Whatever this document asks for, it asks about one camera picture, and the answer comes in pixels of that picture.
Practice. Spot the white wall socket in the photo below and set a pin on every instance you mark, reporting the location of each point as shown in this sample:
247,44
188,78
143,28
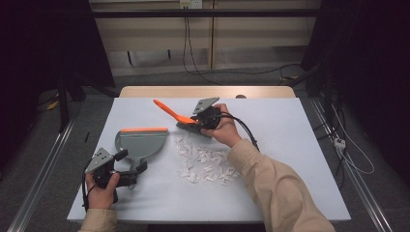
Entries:
190,4

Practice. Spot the person's right hand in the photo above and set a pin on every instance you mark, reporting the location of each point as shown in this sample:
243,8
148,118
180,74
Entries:
227,130

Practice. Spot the small black stick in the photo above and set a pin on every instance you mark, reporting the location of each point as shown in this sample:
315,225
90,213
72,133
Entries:
86,137

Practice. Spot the black metal stand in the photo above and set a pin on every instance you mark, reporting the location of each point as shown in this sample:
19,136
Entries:
63,103

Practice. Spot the person's left hand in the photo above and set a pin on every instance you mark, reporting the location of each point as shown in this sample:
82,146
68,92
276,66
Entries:
101,198

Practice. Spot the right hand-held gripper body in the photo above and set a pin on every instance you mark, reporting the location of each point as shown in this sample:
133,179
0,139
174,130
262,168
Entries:
206,103

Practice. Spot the white table mat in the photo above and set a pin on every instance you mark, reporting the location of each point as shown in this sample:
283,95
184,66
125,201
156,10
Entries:
283,129

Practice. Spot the grey dustpan with orange lip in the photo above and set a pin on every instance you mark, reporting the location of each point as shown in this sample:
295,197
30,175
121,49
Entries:
141,143

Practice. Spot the wooden table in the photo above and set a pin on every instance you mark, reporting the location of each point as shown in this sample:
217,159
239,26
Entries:
180,92

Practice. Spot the dark round table grommet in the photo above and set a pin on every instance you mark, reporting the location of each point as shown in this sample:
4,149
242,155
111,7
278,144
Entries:
240,96

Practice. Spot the pile of white paper scraps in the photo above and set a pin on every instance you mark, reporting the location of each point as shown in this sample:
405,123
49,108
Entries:
204,161

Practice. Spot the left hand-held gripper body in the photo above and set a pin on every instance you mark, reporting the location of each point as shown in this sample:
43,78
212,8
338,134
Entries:
101,161

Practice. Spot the metal floor rail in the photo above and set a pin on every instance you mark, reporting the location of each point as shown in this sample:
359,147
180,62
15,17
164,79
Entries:
38,180
357,180

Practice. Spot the orange brush with grey bristles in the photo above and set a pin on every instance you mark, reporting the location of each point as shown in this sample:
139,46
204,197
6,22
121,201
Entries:
174,114

